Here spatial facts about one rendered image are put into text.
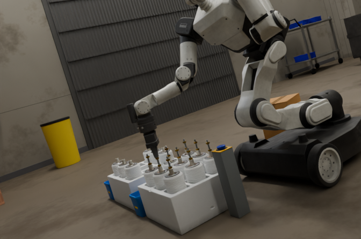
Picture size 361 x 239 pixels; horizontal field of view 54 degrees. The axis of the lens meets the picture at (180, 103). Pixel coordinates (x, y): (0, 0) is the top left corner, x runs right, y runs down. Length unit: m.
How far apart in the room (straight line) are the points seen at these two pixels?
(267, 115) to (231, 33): 0.43
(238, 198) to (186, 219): 0.25
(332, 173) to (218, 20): 0.89
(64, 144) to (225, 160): 3.28
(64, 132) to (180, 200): 3.16
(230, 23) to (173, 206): 0.87
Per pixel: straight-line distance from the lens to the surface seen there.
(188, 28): 1.84
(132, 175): 2.14
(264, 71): 1.81
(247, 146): 2.02
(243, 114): 1.77
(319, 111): 2.03
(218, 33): 1.74
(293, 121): 1.95
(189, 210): 1.67
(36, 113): 5.38
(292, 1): 8.64
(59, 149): 4.65
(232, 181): 1.62
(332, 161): 1.82
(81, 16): 5.74
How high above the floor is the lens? 0.68
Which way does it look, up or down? 4 degrees down
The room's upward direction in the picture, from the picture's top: 16 degrees counter-clockwise
